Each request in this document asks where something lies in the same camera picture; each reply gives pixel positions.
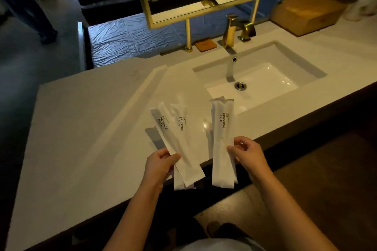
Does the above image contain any white rectangular sink basin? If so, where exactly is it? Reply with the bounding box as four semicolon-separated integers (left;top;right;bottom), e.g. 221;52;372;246
193;40;328;115

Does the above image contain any wooden box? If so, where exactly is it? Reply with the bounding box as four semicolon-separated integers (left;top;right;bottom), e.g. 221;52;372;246
270;0;348;37

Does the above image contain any person's dark shoe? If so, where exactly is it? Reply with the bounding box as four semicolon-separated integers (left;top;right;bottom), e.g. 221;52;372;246
206;221;253;241

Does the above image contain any white toothbrush packet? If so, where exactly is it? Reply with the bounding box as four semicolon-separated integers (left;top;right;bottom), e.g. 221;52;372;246
219;96;239;184
169;101;196;191
150;102;206;187
210;98;237;188

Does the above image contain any orange square coaster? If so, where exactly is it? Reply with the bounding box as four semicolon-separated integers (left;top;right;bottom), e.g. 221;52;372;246
194;38;218;53

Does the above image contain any person's right forearm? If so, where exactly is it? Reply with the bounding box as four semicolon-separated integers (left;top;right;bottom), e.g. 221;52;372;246
253;171;339;251

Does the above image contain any gold faucet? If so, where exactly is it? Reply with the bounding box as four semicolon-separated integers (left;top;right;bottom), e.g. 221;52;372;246
221;14;257;50

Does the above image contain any person's left forearm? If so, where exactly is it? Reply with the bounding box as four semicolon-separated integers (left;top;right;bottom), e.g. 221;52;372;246
103;183;165;251

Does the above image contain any white towel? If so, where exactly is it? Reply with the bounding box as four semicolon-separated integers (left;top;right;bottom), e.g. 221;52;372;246
342;0;377;22

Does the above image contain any person's left hand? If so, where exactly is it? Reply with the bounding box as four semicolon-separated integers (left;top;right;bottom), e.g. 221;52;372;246
143;147;182;191

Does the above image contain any person's right hand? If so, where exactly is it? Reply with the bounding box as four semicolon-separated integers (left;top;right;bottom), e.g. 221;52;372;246
226;136;273;182

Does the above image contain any person's white shirt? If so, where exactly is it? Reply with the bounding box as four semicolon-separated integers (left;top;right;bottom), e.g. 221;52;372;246
173;237;266;251

